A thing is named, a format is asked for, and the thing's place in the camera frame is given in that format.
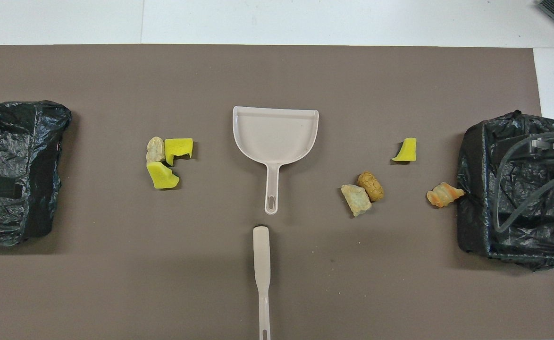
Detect notched yellow sponge piece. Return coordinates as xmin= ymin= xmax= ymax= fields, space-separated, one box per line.
xmin=164 ymin=138 xmax=194 ymax=166

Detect black bag lined bin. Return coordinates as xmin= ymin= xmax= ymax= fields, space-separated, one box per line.
xmin=0 ymin=100 xmax=72 ymax=247
xmin=456 ymin=110 xmax=554 ymax=272

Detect yellow sponge chunk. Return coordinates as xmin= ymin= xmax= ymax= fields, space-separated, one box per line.
xmin=146 ymin=161 xmax=180 ymax=190

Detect beige plastic dustpan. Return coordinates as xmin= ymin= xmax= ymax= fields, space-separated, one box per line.
xmin=232 ymin=106 xmax=319 ymax=215

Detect small striped bread toy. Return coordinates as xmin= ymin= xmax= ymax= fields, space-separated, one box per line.
xmin=146 ymin=136 xmax=166 ymax=164

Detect brown table mat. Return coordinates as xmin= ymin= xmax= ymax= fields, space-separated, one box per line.
xmin=0 ymin=44 xmax=554 ymax=340

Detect pale greenish foam chunk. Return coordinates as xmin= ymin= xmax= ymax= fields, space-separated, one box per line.
xmin=341 ymin=184 xmax=373 ymax=218

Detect orange striped bread toy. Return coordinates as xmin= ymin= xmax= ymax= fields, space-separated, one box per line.
xmin=426 ymin=182 xmax=466 ymax=209

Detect brown peanut shaped toy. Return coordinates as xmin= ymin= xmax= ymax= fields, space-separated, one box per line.
xmin=357 ymin=171 xmax=385 ymax=203

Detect yellow green wedge sponge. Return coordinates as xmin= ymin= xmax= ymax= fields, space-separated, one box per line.
xmin=391 ymin=137 xmax=418 ymax=163

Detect beige brush black bristles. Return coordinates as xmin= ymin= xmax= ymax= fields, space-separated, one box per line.
xmin=252 ymin=225 xmax=272 ymax=340

